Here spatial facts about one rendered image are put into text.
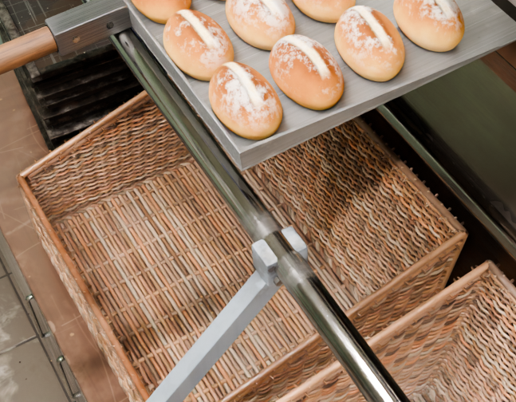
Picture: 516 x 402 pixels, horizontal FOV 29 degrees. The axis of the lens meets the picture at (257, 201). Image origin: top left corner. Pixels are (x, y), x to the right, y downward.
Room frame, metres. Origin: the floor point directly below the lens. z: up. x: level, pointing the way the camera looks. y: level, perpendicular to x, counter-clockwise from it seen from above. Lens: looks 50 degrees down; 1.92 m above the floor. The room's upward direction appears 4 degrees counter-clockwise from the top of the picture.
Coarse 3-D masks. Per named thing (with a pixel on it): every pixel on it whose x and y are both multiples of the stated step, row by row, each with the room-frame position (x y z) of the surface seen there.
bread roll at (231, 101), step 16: (224, 64) 0.77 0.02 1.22; (240, 64) 0.76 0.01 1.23; (224, 80) 0.74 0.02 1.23; (240, 80) 0.73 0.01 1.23; (256, 80) 0.73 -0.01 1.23; (224, 96) 0.73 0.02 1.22; (240, 96) 0.72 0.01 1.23; (256, 96) 0.72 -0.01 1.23; (272, 96) 0.72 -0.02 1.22; (224, 112) 0.72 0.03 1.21; (240, 112) 0.71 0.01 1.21; (256, 112) 0.70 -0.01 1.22; (272, 112) 0.71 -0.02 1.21; (240, 128) 0.70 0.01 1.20; (256, 128) 0.69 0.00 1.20; (272, 128) 0.70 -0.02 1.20
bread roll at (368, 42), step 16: (352, 16) 0.82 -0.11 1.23; (368, 16) 0.81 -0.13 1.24; (384, 16) 0.82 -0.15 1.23; (336, 32) 0.82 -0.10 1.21; (352, 32) 0.80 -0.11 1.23; (368, 32) 0.79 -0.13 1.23; (384, 32) 0.79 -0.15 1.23; (352, 48) 0.79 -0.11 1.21; (368, 48) 0.78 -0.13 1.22; (384, 48) 0.77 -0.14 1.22; (400, 48) 0.78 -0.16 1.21; (352, 64) 0.78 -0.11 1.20; (368, 64) 0.77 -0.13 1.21; (384, 64) 0.76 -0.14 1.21; (400, 64) 0.77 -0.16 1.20; (384, 80) 0.76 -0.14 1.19
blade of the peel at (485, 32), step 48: (192, 0) 0.93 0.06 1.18; (288, 0) 0.91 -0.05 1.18; (384, 0) 0.90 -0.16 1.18; (480, 0) 0.88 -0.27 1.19; (240, 48) 0.84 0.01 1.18; (336, 48) 0.83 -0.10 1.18; (480, 48) 0.80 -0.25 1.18; (192, 96) 0.76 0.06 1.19; (384, 96) 0.74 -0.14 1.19; (240, 144) 0.70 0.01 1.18; (288, 144) 0.69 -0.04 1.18
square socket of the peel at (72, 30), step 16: (96, 0) 0.91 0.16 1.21; (112, 0) 0.91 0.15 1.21; (64, 16) 0.89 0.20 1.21; (80, 16) 0.88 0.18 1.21; (96, 16) 0.88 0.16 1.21; (112, 16) 0.89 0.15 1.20; (128, 16) 0.90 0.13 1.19; (64, 32) 0.86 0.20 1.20; (80, 32) 0.87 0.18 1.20; (96, 32) 0.88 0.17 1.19; (112, 32) 0.89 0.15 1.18; (64, 48) 0.86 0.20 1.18; (80, 48) 0.87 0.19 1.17
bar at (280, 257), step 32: (128, 32) 0.89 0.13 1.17; (128, 64) 0.85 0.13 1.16; (160, 96) 0.78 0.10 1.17; (192, 128) 0.73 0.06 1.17; (224, 160) 0.68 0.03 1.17; (224, 192) 0.64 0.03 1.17; (256, 224) 0.60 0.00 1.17; (256, 256) 0.56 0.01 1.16; (288, 256) 0.55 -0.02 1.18; (256, 288) 0.55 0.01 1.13; (288, 288) 0.53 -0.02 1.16; (320, 288) 0.52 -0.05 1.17; (224, 320) 0.54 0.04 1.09; (320, 320) 0.48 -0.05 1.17; (192, 352) 0.53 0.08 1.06; (224, 352) 0.53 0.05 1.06; (352, 352) 0.45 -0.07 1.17; (160, 384) 0.52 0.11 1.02; (192, 384) 0.51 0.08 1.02; (384, 384) 0.41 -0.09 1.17
